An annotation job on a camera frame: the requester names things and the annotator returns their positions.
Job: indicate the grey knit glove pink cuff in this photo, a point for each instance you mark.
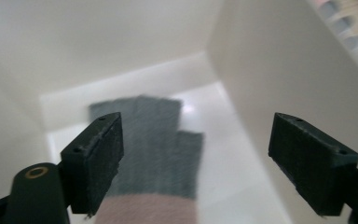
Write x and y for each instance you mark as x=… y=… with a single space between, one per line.
x=155 y=149

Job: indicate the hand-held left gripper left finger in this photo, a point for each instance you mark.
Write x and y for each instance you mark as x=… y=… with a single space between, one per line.
x=94 y=168

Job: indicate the white storage box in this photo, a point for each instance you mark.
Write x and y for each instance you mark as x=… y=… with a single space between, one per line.
x=261 y=77

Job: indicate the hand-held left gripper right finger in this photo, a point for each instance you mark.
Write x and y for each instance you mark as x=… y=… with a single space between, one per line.
x=310 y=165

